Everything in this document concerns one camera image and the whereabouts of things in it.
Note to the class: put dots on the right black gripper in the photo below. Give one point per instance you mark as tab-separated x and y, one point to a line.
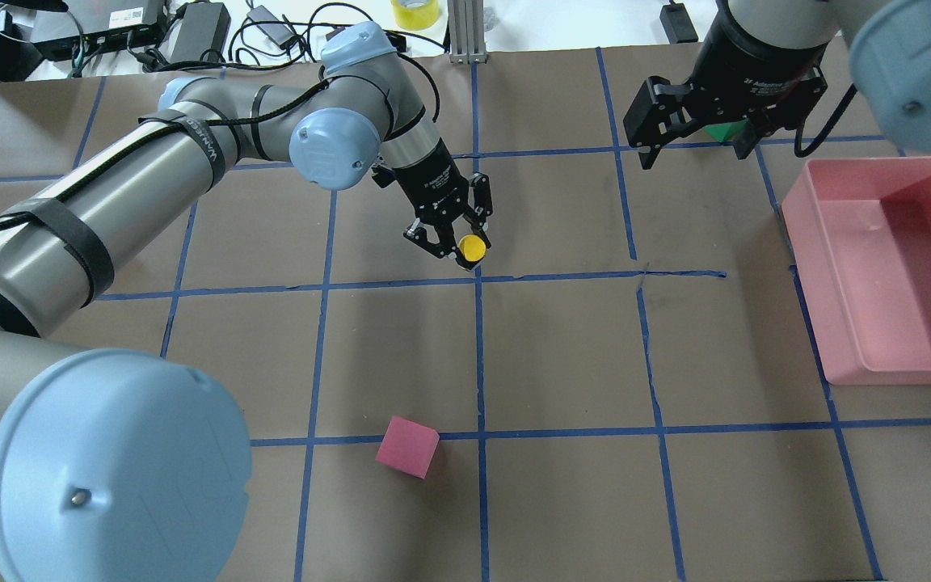
756	71

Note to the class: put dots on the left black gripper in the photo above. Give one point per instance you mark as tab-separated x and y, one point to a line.
431	191

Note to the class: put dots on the yellow push button switch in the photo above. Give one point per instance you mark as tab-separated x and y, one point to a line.
471	250

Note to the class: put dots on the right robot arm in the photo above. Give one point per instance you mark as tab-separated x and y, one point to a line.
889	44

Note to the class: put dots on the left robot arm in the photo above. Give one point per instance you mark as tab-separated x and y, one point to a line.
118	465

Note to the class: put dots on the green cube near bin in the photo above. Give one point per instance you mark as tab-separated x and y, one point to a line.
724	132

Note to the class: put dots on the pink plastic bin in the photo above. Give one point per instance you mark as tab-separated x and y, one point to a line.
860	230

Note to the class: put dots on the pink cube centre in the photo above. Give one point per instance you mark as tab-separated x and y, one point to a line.
408	447

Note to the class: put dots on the yellow tape roll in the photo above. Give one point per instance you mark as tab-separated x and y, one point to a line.
412	15

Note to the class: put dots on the aluminium frame post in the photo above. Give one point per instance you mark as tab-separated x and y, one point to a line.
466	32

